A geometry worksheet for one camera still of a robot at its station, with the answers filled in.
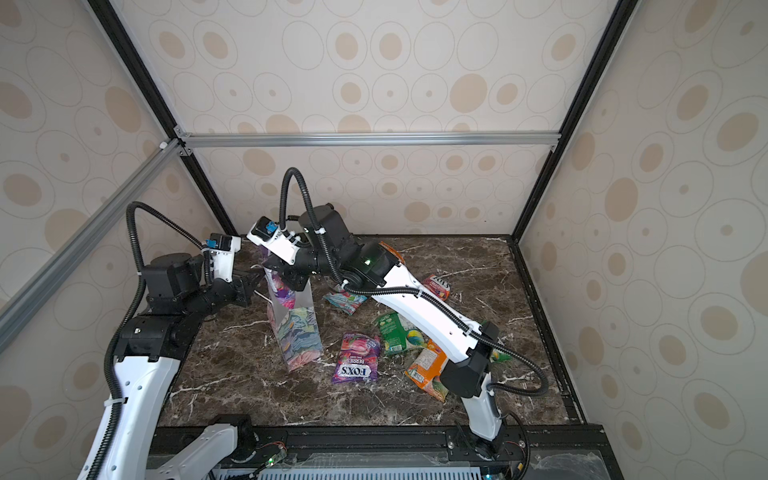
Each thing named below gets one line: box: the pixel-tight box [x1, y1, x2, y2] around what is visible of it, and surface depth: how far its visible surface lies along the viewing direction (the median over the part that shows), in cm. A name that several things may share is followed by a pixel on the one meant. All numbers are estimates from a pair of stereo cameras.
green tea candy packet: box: [378, 312, 428, 355], surface depth 91 cm
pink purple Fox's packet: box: [332, 332, 381, 384], surface depth 87 cm
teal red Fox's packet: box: [323, 289, 368, 316], surface depth 100 cm
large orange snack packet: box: [404, 340, 449, 403], surface depth 85 cm
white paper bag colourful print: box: [264, 267, 324, 372], surface depth 74 cm
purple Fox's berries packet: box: [272, 272, 296, 310], surface depth 69 cm
